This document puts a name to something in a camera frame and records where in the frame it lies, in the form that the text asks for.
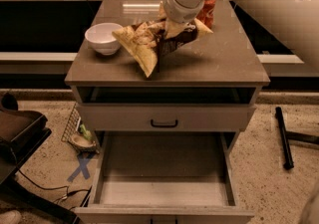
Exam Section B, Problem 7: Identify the white shoe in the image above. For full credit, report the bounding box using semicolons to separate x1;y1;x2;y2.
0;210;22;224

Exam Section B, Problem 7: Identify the grey cabinet with counter top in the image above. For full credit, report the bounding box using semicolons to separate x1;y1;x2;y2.
66;0;269;146

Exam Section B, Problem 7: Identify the open bottom drawer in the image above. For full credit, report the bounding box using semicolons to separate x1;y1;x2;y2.
75;132;254;224

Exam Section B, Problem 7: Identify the small bowl in basket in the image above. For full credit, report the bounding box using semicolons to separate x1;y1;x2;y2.
71;134;95;151

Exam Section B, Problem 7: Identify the white bowl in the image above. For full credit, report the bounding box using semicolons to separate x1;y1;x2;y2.
85;23;122;56

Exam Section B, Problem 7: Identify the black drawer handle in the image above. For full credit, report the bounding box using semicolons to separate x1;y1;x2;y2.
150;119;178;128

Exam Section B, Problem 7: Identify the blue tape cross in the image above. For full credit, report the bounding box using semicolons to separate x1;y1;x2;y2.
67;152;96;182

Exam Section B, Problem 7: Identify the green item in basket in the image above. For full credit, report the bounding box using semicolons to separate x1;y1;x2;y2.
80;124;92;141

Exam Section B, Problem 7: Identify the orange soda can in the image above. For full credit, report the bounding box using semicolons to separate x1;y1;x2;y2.
196;0;216;28

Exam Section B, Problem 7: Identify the wire basket on floor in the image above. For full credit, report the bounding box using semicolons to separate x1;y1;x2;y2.
61;105;98;152

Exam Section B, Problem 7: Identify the black floor cable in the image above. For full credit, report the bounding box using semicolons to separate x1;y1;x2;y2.
9;147;93;211

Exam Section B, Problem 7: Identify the black floor stand bar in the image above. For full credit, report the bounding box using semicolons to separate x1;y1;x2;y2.
275;107;294;170

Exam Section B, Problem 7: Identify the brown and yellow chip bag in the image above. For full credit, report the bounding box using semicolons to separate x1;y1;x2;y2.
111;17;214;79

